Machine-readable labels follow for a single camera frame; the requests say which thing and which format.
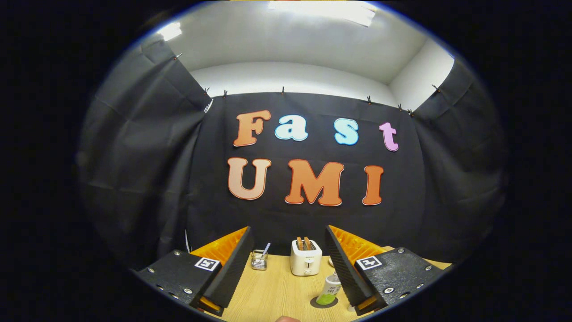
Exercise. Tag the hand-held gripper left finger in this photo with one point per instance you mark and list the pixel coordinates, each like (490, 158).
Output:
(230, 273)

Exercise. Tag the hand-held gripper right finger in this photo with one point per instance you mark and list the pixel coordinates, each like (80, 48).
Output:
(346, 270)

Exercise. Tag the clear juice bottle white label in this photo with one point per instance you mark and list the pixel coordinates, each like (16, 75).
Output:
(330, 288)

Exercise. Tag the dark brown round coaster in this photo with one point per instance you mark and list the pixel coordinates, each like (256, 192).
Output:
(315, 304)

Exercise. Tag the white toaster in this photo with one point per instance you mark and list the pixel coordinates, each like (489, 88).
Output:
(305, 263)

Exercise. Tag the toast slice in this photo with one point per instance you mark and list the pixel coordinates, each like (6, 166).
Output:
(308, 243)
(300, 243)

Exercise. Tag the wooden table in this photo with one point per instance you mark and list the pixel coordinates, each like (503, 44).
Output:
(277, 295)

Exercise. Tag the small ceiling light panel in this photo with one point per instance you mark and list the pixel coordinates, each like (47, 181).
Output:
(170, 31)

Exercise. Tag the large ceiling light panel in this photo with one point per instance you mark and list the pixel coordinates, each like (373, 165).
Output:
(321, 9)

